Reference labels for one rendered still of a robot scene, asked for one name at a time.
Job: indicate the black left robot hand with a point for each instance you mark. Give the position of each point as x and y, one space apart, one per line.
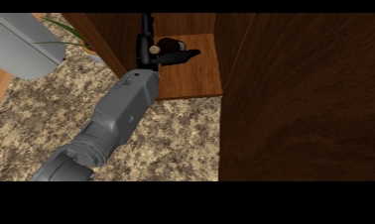
145 54

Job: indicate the dark wine bottle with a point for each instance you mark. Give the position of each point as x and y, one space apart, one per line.
170 45

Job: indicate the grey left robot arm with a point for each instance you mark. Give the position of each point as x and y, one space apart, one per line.
124 109

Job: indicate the brown wooden cabinet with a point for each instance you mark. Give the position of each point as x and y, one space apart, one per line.
191 76

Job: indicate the dark brown cabinet door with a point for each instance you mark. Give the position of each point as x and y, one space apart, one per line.
303 102

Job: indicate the orange plant pot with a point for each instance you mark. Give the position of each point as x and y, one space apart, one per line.
90 50

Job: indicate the green leafy plant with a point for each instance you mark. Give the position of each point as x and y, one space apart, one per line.
65 29

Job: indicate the grey rounded appliance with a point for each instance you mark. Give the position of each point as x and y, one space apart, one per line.
27 48

